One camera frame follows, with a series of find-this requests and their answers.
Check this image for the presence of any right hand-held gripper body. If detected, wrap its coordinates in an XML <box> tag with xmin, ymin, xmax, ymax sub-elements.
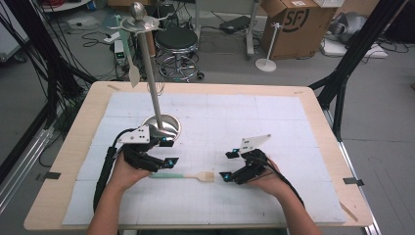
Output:
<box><xmin>232</xmin><ymin>133</ymin><xmax>272</xmax><ymax>186</ymax></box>

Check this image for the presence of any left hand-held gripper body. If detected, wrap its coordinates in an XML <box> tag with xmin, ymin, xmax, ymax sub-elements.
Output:
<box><xmin>117</xmin><ymin>124</ymin><xmax>161</xmax><ymax>173</ymax></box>

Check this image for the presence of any steel utensil rack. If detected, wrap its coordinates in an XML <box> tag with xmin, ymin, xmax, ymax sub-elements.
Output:
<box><xmin>111</xmin><ymin>1</ymin><xmax>182</xmax><ymax>140</ymax></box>

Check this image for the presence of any person's right hand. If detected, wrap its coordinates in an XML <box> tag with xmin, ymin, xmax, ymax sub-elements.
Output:
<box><xmin>249</xmin><ymin>158</ymin><xmax>289</xmax><ymax>199</ymax></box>

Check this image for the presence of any person's left hand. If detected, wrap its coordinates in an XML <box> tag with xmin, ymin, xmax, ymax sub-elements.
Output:
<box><xmin>107</xmin><ymin>151</ymin><xmax>154</xmax><ymax>194</ymax></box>

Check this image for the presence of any white power supply box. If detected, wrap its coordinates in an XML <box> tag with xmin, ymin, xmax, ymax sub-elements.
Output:
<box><xmin>114</xmin><ymin>39</ymin><xmax>127</xmax><ymax>66</ymax></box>

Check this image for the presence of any light wooden table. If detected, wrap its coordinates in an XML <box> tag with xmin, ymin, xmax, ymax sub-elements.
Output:
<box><xmin>23</xmin><ymin>80</ymin><xmax>374</xmax><ymax>231</ymax></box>

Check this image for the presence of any black tape strip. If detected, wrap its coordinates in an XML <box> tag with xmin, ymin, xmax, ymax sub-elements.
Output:
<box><xmin>35</xmin><ymin>171</ymin><xmax>63</xmax><ymax>182</ymax></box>
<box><xmin>343</xmin><ymin>176</ymin><xmax>365</xmax><ymax>187</ymax></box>

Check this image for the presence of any white slim stand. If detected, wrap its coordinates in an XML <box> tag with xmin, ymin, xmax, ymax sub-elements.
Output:
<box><xmin>254</xmin><ymin>22</ymin><xmax>283</xmax><ymax>73</ymax></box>

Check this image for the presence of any black round stool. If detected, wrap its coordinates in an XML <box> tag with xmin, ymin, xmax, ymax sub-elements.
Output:
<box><xmin>155</xmin><ymin>26</ymin><xmax>206</xmax><ymax>82</ymax></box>

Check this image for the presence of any grey desk leg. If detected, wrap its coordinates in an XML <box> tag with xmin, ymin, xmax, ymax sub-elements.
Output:
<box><xmin>246</xmin><ymin>0</ymin><xmax>262</xmax><ymax>57</ymax></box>

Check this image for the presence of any black flat device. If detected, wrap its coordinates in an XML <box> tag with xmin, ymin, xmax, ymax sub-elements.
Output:
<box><xmin>218</xmin><ymin>15</ymin><xmax>253</xmax><ymax>35</ymax></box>

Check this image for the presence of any brown cardboard box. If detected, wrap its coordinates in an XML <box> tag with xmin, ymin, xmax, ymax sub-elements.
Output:
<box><xmin>260</xmin><ymin>0</ymin><xmax>338</xmax><ymax>62</ymax></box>

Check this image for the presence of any black tripod stand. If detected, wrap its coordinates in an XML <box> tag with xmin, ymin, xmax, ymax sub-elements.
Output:
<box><xmin>307</xmin><ymin>0</ymin><xmax>407</xmax><ymax>142</ymax></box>

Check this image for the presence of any grey rounded device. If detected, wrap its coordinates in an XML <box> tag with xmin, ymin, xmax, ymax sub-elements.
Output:
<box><xmin>327</xmin><ymin>12</ymin><xmax>369</xmax><ymax>45</ymax></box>

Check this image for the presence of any aluminium rail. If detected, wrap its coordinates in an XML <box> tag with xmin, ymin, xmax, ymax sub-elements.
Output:
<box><xmin>322</xmin><ymin>109</ymin><xmax>382</xmax><ymax>235</ymax></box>
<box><xmin>0</xmin><ymin>126</ymin><xmax>56</xmax><ymax>214</ymax></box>

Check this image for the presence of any black frame with cables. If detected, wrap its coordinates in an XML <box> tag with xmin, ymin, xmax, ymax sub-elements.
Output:
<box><xmin>0</xmin><ymin>0</ymin><xmax>97</xmax><ymax>131</ymax></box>

